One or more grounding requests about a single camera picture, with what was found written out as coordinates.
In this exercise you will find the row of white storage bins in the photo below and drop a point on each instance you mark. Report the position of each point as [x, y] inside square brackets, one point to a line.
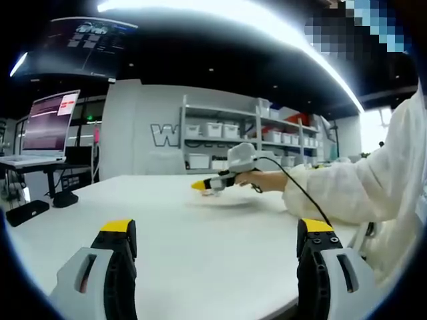
[213, 129]

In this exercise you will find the pink paper sign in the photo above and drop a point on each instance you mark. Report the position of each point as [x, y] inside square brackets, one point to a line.
[96, 135]

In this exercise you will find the grey letter wall sign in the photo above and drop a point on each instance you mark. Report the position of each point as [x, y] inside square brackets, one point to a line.
[163, 135]

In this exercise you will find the black rounded object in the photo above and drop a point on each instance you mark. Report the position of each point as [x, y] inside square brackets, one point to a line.
[65, 199]

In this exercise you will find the grey metal shelving unit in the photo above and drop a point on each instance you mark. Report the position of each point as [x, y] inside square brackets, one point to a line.
[183, 133]

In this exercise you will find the black flat case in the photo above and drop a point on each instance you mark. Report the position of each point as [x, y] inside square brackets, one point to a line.
[26, 211]

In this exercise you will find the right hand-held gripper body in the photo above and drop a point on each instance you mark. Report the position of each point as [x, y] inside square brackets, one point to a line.
[241, 156]

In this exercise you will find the laptop stand desk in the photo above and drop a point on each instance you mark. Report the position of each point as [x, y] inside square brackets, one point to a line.
[43, 168]

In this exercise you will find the ceiling light tube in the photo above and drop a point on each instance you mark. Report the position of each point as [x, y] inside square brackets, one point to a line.
[18, 63]

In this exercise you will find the curved ceiling light strip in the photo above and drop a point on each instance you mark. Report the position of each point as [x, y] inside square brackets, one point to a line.
[283, 26]

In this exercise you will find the person's right hand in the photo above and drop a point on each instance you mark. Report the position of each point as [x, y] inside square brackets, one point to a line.
[267, 181]

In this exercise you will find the open laptop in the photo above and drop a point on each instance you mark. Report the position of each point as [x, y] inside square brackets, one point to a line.
[46, 126]

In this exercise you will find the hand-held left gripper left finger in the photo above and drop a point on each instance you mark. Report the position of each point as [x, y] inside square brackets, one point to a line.
[96, 283]

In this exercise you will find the person in white coat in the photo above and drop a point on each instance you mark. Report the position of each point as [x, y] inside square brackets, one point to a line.
[407, 166]

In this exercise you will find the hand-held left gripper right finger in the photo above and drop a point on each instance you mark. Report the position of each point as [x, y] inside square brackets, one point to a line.
[333, 283]

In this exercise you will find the hanging dark display screen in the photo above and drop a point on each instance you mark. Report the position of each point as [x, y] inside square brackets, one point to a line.
[86, 43]

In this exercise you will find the clear resealable bag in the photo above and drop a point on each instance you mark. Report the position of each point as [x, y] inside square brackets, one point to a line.
[230, 201]

